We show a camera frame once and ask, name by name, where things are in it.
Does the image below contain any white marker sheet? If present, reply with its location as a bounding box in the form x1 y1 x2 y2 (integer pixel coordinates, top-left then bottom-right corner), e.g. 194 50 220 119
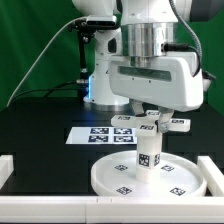
66 127 137 145

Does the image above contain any white camera cable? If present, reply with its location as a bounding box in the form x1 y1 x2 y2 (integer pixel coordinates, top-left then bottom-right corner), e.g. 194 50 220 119
6 16 88 108

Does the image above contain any white left fence block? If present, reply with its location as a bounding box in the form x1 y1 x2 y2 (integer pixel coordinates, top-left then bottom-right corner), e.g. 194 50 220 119
0 155 14 189

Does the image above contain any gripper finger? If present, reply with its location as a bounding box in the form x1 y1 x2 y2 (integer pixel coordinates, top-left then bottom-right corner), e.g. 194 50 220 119
130 99 145 117
157 108 174 133

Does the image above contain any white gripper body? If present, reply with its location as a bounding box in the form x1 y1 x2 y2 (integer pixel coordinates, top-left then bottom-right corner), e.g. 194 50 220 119
109 54 203 112

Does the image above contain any white right fence rail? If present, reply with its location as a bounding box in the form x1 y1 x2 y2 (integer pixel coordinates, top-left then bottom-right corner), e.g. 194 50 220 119
197 156 224 197

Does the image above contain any white front fence rail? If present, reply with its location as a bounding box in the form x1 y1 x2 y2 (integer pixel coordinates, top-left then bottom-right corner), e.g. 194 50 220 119
0 196 224 224

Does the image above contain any white round table top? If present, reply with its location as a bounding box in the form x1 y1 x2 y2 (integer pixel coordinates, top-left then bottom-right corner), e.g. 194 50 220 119
91 150 207 198

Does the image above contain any black cable on table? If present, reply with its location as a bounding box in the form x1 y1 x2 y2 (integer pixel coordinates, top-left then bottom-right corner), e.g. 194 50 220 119
6 79 91 107

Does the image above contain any white cross-shaped table base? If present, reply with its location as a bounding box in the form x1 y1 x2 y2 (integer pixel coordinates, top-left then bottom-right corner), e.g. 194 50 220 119
111 110 191 137

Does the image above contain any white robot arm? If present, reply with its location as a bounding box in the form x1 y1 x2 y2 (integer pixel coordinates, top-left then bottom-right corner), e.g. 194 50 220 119
72 0 224 132

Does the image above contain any white fence rail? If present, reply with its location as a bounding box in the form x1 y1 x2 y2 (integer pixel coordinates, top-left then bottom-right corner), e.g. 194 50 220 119
197 156 224 197
0 196 224 224

